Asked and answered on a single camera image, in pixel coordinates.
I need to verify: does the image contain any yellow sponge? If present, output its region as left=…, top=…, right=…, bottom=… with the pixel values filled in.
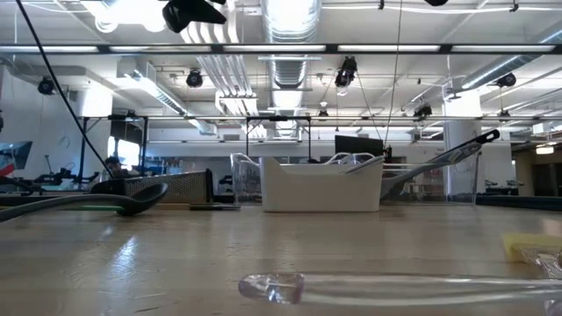
left=501, top=231, right=562, bottom=265

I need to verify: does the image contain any black background rig frame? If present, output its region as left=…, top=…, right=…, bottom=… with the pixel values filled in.
left=75, top=113, right=150, bottom=185
left=244, top=115, right=313, bottom=164

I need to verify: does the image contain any small grey scraper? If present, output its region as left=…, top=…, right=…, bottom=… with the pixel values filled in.
left=188, top=201, right=241, bottom=212

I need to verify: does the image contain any silver ceiling duct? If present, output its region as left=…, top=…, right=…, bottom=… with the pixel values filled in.
left=262, top=0, right=324, bottom=140

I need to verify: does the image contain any black plastic spoon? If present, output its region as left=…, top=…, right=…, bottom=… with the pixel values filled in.
left=0, top=183, right=170, bottom=223

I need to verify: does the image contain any thin hanging cable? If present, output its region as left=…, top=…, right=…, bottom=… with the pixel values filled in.
left=383, top=0, right=404, bottom=148

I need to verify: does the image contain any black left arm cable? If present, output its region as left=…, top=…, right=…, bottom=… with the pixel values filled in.
left=14, top=0, right=116, bottom=179

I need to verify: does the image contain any black monitor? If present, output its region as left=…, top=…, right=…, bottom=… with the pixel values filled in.
left=334, top=134, right=386, bottom=162

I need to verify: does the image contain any white column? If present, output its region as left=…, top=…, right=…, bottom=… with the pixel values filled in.
left=442, top=87, right=484, bottom=194

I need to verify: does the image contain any long ceiling light bar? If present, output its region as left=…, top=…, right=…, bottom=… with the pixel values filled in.
left=0, top=42, right=562, bottom=55

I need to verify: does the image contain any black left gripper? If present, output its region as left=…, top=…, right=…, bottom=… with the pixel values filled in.
left=161, top=0, right=228, bottom=34

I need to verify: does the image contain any blue red panel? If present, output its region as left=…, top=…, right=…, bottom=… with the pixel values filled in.
left=0, top=140, right=34, bottom=177

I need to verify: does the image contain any white plastic bin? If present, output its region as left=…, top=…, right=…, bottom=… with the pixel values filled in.
left=259, top=156, right=385, bottom=213

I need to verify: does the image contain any person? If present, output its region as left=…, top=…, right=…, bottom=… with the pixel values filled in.
left=104, top=156, right=133, bottom=180

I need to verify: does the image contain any metal box grater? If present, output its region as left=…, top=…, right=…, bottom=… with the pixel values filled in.
left=90, top=169, right=215, bottom=204

